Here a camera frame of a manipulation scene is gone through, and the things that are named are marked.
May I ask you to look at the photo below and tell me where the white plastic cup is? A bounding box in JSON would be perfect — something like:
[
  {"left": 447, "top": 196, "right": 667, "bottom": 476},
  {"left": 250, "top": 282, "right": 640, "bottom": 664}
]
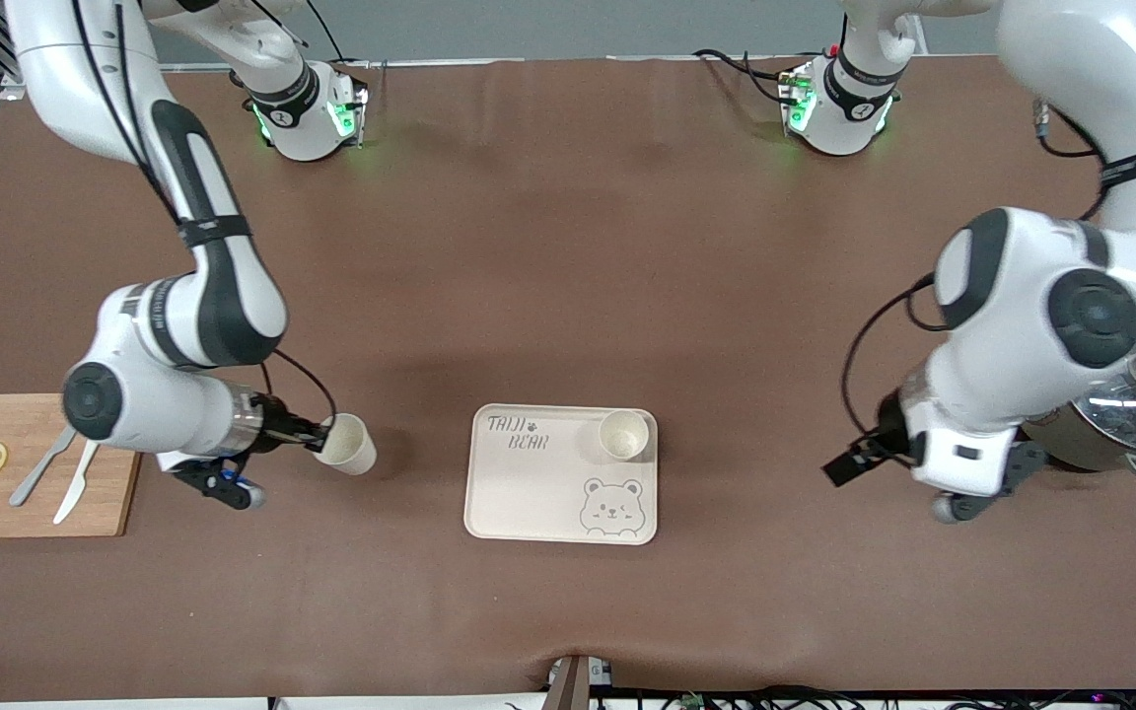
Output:
[
  {"left": 317, "top": 412, "right": 378, "bottom": 476},
  {"left": 598, "top": 409, "right": 651, "bottom": 462}
]

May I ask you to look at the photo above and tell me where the cream tray with bear print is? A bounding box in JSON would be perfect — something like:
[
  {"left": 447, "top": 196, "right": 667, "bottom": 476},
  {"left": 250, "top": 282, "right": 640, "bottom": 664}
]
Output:
[{"left": 462, "top": 403, "right": 659, "bottom": 546}]

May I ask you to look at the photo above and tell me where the white plastic knife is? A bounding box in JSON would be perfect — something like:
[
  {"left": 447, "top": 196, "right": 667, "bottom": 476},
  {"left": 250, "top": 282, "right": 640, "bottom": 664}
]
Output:
[{"left": 53, "top": 441, "right": 101, "bottom": 526}]

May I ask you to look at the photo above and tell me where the glass cooker lid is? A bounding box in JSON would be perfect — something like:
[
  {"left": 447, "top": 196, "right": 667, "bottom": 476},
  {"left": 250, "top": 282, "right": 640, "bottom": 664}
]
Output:
[{"left": 1069, "top": 325, "right": 1136, "bottom": 457}]

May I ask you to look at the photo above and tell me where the grey plastic knife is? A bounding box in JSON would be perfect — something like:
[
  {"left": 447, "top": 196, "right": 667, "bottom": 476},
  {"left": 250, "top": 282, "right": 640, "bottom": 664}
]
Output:
[{"left": 9, "top": 426, "right": 79, "bottom": 508}]

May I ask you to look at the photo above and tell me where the bamboo cutting board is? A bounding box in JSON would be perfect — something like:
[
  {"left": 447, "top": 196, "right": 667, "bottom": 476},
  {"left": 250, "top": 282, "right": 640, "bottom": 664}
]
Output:
[{"left": 0, "top": 393, "right": 142, "bottom": 539}]

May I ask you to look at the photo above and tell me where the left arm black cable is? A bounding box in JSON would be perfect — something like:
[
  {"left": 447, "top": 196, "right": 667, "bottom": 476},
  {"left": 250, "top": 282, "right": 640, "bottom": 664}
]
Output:
[{"left": 839, "top": 94, "right": 1116, "bottom": 440}]

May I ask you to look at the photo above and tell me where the metal mount bracket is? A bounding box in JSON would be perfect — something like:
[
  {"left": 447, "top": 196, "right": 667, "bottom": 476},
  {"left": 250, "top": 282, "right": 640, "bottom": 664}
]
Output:
[{"left": 543, "top": 654, "right": 616, "bottom": 710}]

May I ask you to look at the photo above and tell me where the thin black base cable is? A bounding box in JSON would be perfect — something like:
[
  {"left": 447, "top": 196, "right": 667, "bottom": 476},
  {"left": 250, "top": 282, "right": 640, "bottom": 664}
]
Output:
[{"left": 305, "top": 0, "right": 346, "bottom": 63}]

